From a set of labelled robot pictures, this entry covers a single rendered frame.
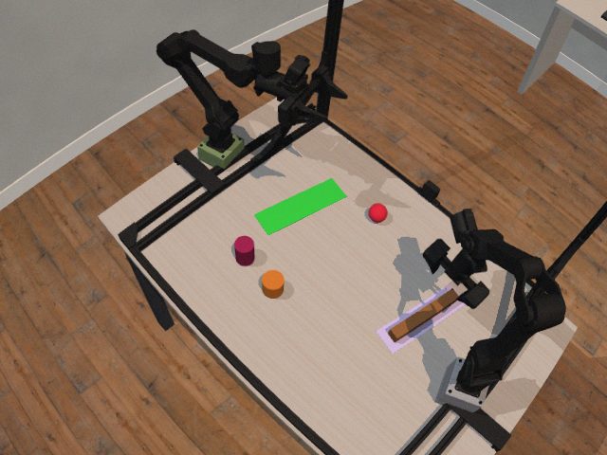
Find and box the green rectangle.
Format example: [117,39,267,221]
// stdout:
[254,178,347,235]

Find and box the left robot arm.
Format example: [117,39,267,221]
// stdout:
[450,209,566,398]

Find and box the brown bar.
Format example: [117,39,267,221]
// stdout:
[388,288,459,342]

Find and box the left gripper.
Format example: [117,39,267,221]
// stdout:
[423,239,489,309]

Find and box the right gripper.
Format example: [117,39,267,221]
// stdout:
[272,65,348,128]

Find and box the dark red cylinder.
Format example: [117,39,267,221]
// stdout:
[234,236,255,266]

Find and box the lavender flat rectangle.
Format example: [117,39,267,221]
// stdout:
[377,284,465,354]

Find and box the orange cylinder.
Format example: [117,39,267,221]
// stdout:
[262,270,285,299]

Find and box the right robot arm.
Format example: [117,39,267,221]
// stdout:
[156,29,310,154]

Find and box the red ball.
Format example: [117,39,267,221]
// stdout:
[369,204,388,223]

